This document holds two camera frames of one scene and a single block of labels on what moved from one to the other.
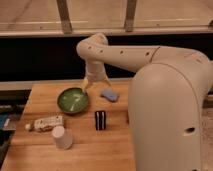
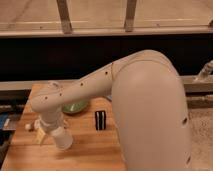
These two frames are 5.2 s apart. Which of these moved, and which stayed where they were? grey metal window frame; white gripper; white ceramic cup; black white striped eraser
Moved: white gripper
Stayed: white ceramic cup; grey metal window frame; black white striped eraser
